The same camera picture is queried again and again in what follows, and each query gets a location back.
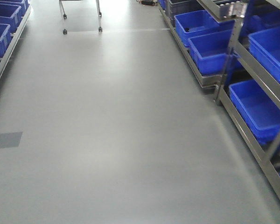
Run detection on steel wheeled cart frame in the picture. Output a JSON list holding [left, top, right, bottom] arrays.
[[58, 0, 103, 35]]

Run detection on steel shelf rack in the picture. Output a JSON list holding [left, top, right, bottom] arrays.
[[159, 0, 280, 202], [0, 4, 32, 79]]

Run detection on blue plastic bin left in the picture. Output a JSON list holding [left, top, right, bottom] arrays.
[[0, 23, 12, 57], [0, 4, 22, 33]]

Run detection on right steel shelf rack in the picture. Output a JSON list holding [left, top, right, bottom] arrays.
[[159, 0, 280, 202]]

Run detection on blue plastic bin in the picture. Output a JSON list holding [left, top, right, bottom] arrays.
[[0, 23, 12, 57], [174, 10, 234, 48], [0, 4, 22, 33], [188, 30, 232, 76], [229, 79, 280, 145]]

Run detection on left steel shelf rack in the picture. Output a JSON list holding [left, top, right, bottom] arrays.
[[0, 4, 32, 79]]

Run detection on blue plastic bin upper shelf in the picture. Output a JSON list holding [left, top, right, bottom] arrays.
[[248, 26, 280, 83]]

